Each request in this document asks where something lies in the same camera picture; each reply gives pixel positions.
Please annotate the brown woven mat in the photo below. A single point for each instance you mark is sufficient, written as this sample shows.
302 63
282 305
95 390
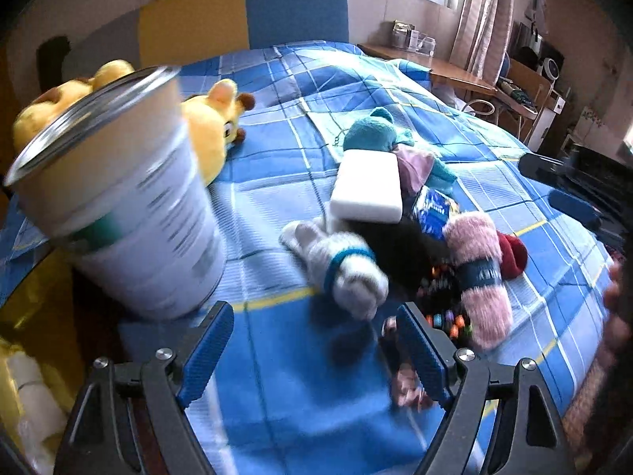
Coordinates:
583 405

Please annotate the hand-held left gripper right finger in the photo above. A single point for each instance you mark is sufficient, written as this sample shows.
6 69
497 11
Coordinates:
423 358

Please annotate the white sock blue stripe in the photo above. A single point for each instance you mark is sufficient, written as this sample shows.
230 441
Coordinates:
346 267

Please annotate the blue tissue packet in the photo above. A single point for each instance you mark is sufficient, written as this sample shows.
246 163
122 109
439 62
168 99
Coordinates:
432 212

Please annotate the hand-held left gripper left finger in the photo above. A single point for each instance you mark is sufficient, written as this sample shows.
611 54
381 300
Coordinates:
205 358

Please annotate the blue plaid bedsheet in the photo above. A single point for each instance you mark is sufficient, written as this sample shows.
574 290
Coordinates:
306 396

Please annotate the clear desk organizer boxes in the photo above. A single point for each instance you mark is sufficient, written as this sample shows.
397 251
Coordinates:
413 39

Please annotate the white round fan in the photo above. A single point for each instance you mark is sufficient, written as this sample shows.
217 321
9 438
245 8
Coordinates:
551 67

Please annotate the pink patterned curtain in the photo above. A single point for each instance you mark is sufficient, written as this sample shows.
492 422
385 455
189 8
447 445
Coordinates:
482 15

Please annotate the black cloth colourful print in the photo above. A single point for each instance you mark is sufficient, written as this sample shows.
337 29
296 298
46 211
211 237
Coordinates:
410 252

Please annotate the teal plush toy pink scarf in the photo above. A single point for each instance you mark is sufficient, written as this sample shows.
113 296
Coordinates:
371 133

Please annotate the wooden shelf unit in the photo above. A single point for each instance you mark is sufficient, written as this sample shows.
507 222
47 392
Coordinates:
529 89

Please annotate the red fuzzy sock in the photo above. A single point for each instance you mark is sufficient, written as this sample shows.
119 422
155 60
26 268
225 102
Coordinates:
514 255

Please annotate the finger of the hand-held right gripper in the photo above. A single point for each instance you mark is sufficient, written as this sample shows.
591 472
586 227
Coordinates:
544 166
573 209

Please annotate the pink fuzzy sock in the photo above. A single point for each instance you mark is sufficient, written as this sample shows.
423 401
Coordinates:
482 277

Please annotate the blue yellow grey headboard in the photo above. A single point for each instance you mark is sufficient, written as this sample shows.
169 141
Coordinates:
292 15

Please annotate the pink patterned cloth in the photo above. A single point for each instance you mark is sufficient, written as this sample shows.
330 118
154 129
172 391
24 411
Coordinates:
408 388

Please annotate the yellow giraffe plush toy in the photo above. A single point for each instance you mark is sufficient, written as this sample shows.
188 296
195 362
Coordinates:
212 123

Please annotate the yellow bag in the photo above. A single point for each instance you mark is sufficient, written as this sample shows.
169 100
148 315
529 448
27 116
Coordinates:
34 336

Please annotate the wooden desk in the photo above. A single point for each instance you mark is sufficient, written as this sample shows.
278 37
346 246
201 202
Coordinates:
445 72

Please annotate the white foam sponge block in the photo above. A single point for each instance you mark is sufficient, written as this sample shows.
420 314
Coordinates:
368 185

